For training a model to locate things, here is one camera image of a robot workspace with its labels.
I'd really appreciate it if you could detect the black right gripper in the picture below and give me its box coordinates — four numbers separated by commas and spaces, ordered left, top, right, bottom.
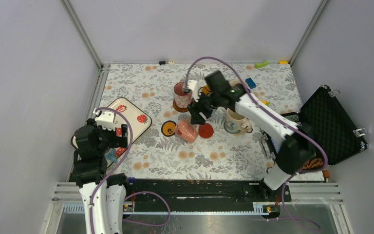
187, 88, 221, 126

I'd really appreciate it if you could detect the brown wooden coaster top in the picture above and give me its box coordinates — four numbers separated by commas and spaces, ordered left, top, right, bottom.
172, 100, 188, 113

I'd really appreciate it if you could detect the pink mug dark rim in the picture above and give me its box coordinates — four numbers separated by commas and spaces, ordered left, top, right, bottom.
174, 82, 192, 109

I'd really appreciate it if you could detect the blue mug yellow inside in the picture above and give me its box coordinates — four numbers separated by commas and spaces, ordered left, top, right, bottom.
200, 85, 211, 96

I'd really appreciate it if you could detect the pink mug white inside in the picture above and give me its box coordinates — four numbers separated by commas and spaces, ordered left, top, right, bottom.
174, 118, 199, 143

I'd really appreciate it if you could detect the red round coaster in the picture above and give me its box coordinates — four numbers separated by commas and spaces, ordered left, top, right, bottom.
198, 123, 214, 138

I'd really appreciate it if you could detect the white mushroom pattern tray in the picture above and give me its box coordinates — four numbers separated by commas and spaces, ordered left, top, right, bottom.
70, 97, 152, 169

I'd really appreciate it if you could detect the blue-grey round coaster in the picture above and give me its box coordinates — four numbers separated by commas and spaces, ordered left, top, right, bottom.
224, 123, 241, 134

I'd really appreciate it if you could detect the cream mug with handle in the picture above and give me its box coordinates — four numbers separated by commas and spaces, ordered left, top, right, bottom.
229, 79, 243, 88

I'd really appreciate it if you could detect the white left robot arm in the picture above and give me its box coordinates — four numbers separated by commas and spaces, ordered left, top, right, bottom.
71, 118, 132, 234

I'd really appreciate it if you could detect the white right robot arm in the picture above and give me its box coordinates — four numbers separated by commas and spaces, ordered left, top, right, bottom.
183, 71, 315, 201

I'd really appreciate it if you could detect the yellow black-rimmed coaster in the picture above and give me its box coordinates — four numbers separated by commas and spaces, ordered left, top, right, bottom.
161, 120, 176, 137

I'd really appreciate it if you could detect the floral tablecloth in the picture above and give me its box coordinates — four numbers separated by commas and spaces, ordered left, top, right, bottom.
100, 63, 302, 180

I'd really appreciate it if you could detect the blue toy brick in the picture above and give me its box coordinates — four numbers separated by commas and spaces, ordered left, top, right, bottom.
245, 78, 257, 89

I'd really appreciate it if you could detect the yellow toy shape sorter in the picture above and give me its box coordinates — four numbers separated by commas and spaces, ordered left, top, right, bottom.
260, 99, 270, 106

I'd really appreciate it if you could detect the green plastic block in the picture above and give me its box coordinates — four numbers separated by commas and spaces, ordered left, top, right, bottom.
254, 60, 269, 69

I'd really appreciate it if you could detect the black poker chip case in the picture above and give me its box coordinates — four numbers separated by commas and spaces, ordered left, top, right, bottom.
261, 85, 368, 172

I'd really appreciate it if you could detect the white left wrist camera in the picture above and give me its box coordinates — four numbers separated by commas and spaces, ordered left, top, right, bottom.
95, 110, 116, 131

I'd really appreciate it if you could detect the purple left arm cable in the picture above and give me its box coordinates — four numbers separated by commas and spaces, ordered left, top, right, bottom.
88, 107, 171, 234

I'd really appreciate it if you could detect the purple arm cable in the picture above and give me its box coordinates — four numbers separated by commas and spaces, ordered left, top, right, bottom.
88, 107, 171, 234
183, 57, 330, 232

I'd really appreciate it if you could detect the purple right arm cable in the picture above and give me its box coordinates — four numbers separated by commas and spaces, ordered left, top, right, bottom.
183, 57, 330, 232

